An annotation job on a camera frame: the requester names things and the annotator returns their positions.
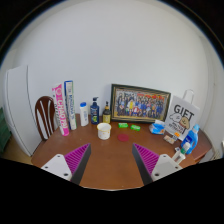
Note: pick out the wooden chair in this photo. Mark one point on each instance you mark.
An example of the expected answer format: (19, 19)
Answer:
(38, 115)

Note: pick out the framed group picture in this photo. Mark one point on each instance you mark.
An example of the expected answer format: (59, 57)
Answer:
(140, 104)

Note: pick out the white cup with yellow rim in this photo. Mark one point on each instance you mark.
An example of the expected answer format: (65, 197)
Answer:
(104, 131)

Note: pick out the colourful puzzle cube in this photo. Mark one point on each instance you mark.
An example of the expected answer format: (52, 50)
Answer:
(176, 134)

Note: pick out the dark blue pump bottle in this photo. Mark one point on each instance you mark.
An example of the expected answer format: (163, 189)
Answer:
(94, 113)

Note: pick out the blue detergent bottle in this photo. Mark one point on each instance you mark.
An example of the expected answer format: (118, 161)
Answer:
(191, 140)

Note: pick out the white radiator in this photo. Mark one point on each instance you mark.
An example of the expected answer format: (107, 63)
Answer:
(218, 154)

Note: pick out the small beige snack pack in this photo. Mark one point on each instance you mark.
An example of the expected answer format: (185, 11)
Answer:
(169, 139)

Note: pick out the white paper gift bag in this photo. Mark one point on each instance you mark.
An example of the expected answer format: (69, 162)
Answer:
(181, 116)

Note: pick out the white cabinet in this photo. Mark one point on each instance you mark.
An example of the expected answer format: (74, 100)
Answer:
(20, 110)

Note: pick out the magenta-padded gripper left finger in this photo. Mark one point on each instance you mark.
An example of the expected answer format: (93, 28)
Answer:
(77, 158)

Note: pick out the white lotion bottle blue cap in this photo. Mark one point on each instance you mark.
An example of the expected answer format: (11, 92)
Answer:
(84, 115)

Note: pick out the flat round red coaster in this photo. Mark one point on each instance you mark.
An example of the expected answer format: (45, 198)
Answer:
(123, 137)

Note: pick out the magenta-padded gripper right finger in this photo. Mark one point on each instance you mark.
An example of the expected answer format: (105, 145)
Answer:
(146, 158)

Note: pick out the amber pump bottle yellow label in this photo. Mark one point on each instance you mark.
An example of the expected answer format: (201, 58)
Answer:
(106, 116)

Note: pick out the clear plastic drink bottle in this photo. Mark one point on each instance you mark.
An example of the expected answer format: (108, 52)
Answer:
(185, 146)

